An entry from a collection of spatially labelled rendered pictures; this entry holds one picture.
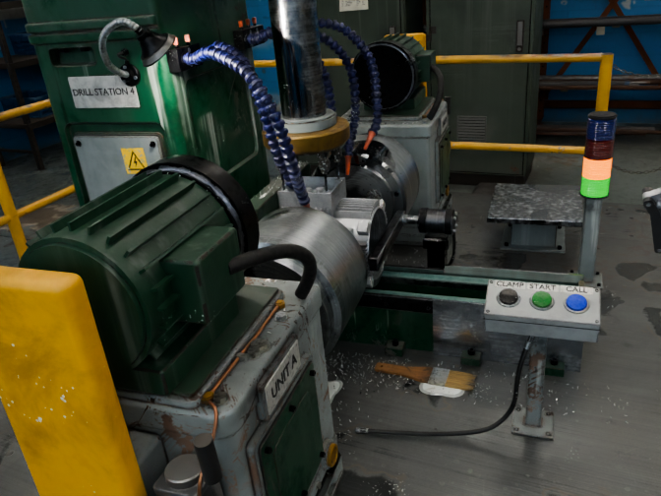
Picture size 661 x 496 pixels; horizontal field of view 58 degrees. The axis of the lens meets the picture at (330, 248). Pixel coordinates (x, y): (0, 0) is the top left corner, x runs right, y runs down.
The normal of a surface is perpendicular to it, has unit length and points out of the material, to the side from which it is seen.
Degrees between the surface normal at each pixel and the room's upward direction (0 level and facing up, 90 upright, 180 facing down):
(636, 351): 0
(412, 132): 90
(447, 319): 90
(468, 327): 90
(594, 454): 0
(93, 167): 90
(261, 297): 0
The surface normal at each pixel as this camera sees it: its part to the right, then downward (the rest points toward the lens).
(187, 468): -0.09, -0.90
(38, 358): -0.32, 0.44
